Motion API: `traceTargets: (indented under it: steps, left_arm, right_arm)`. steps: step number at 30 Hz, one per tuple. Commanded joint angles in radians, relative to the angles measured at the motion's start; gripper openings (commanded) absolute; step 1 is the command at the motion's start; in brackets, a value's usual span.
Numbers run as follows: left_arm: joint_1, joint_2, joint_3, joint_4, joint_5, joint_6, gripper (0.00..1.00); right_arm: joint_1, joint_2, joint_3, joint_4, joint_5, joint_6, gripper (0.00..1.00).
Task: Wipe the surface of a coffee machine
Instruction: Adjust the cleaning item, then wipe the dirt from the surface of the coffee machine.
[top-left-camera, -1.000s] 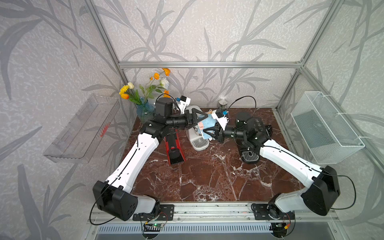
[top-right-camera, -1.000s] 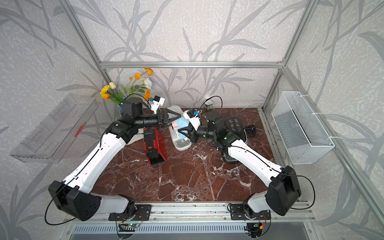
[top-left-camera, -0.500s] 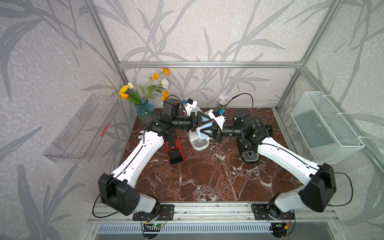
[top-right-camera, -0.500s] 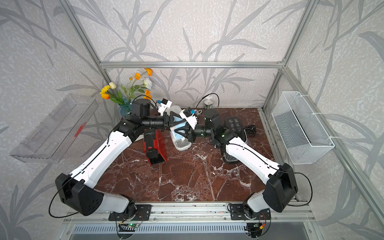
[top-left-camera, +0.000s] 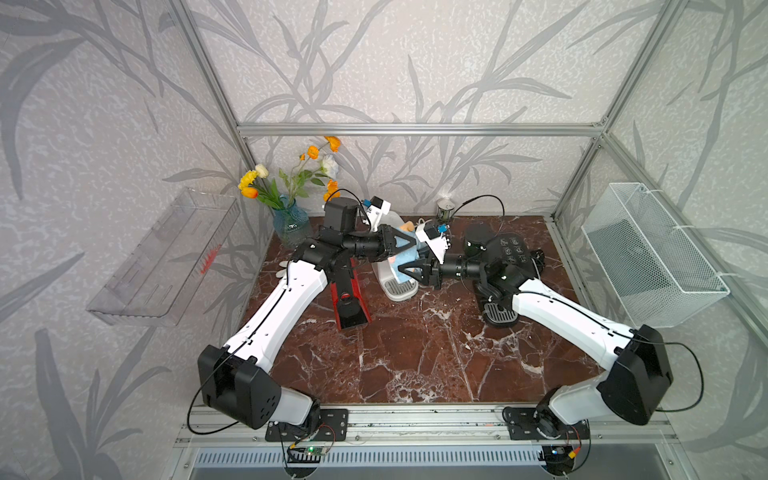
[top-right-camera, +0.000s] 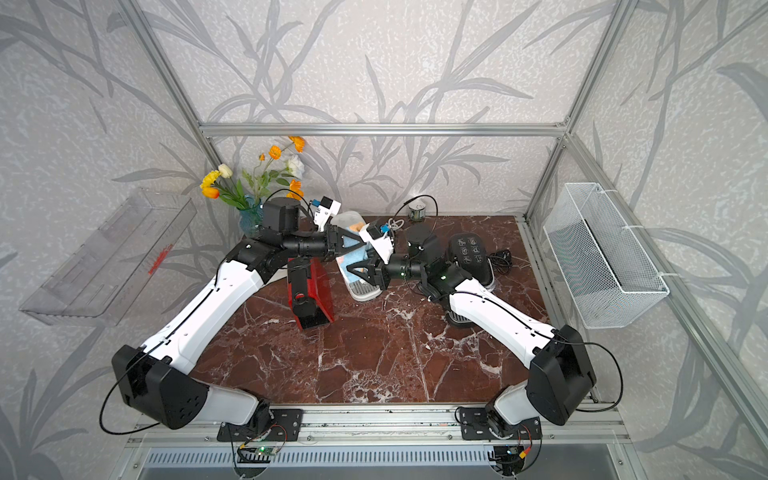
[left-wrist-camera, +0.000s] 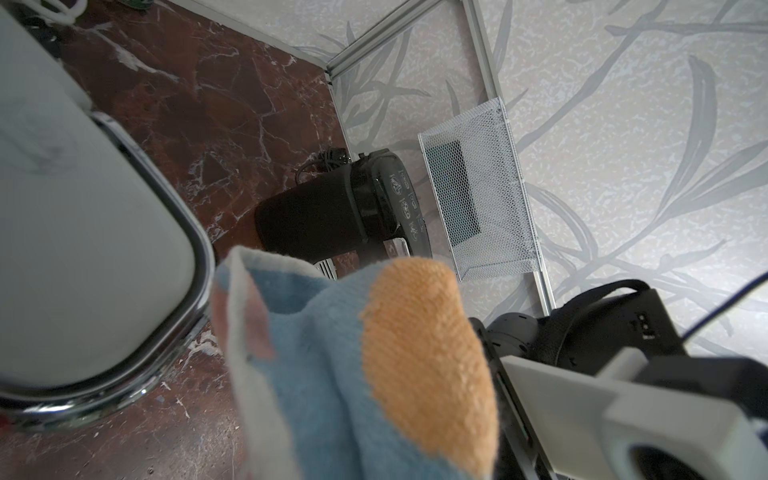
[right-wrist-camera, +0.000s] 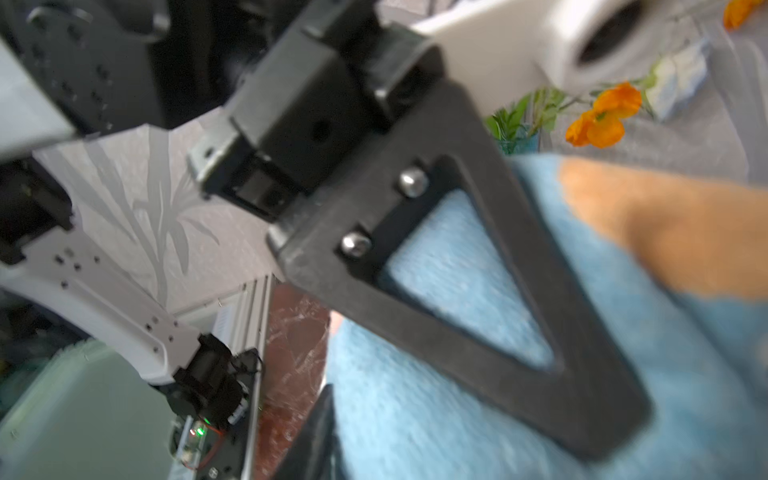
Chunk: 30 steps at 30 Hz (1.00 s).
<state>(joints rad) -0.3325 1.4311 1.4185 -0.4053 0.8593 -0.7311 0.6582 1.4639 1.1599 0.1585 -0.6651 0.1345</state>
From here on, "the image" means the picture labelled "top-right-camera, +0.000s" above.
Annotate red coffee machine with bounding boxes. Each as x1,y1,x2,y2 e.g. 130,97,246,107
287,257,334,330

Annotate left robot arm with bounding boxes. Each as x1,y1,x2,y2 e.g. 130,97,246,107
112,225,372,430

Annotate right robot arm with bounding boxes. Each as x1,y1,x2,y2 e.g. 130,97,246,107
347,254,596,437

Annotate black coffee machine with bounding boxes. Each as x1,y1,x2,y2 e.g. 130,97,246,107
446,232,496,328

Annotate white wire mesh basket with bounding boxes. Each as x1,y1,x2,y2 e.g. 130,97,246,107
544,182,669,329

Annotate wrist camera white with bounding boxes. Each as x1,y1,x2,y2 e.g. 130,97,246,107
359,223,394,264
261,194,342,234

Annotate orange yellow artificial flowers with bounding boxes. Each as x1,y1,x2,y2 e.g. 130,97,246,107
200,136,306,211

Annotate white coffee machine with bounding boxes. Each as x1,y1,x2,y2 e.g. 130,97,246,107
331,209,385,302

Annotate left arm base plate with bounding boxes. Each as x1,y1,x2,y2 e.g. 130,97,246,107
216,408,304,443

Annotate aluminium front rail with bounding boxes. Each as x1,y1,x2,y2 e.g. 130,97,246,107
126,403,631,448

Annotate black power cable right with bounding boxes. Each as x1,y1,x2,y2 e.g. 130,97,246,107
488,248,515,276

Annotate tin can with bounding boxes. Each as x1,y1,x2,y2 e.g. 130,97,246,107
408,198,426,223

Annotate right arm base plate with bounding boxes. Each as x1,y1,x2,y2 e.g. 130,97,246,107
454,406,542,441

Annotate clear plastic wall shelf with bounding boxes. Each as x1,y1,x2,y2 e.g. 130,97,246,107
20,188,197,327

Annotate blue glass vase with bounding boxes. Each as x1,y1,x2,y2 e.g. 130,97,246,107
239,197,263,237

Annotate blue pink patterned cloth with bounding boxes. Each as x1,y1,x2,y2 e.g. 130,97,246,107
337,236,368,283

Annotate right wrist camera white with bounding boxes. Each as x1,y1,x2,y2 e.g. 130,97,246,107
359,223,394,264

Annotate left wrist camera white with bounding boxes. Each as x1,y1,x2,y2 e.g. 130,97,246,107
261,194,342,234

